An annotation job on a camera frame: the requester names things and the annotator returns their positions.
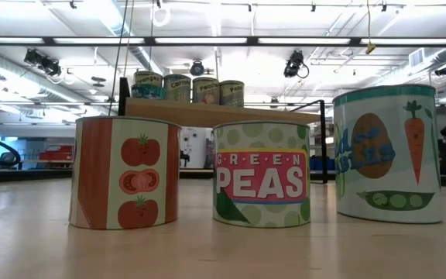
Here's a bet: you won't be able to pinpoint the teal label short can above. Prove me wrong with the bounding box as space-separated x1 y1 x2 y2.
130 84 165 101

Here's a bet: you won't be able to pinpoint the black overhead camera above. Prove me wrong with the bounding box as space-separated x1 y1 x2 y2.
283 49 310 80

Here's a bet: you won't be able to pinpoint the peaches label tall can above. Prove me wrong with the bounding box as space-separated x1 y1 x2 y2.
191 76 221 105

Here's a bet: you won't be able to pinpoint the tomato picture short can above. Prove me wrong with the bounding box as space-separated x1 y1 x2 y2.
69 116 183 231

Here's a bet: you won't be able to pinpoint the thin grey hanging cable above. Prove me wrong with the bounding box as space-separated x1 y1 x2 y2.
123 0 136 78

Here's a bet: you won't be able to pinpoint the black ceiling spotlights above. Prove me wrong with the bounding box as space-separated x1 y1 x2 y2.
23 48 63 78

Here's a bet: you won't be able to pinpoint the round black ceiling fixture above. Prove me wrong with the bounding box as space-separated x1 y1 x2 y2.
189 60 207 78

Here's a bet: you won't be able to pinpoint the white machine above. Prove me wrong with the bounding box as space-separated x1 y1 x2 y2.
179 126 209 171

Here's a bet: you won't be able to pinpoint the carrots label tall can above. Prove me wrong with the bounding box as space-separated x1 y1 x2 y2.
163 74 192 104

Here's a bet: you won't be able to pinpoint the white ceiling air vent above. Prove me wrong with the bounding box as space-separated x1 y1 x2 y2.
408 48 426 69

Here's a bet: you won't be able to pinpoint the blue storage bins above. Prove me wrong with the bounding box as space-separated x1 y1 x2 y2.
310 154 338 172

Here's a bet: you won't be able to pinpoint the wooden shelf with black legs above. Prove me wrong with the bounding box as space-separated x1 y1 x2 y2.
117 76 329 185

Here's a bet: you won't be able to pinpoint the yellow hanging cord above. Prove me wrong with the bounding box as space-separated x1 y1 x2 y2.
365 0 377 55

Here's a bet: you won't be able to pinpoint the oranges label tall can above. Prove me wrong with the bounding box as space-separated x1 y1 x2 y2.
133 71 165 89

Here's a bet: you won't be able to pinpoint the black hanging cable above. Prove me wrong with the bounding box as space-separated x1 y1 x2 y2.
108 0 130 116

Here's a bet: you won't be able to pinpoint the black overhead light bar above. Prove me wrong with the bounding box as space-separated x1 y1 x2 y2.
0 36 446 48

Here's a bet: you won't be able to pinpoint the mixed vegetables picture can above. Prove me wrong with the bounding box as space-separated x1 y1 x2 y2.
331 84 444 225

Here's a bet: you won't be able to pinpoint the pears label tall can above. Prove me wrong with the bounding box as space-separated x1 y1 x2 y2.
218 80 245 108

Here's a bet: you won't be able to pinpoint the red cart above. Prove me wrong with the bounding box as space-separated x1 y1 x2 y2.
39 145 74 163

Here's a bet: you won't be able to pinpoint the green peas short can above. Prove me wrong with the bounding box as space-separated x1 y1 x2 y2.
212 121 311 229

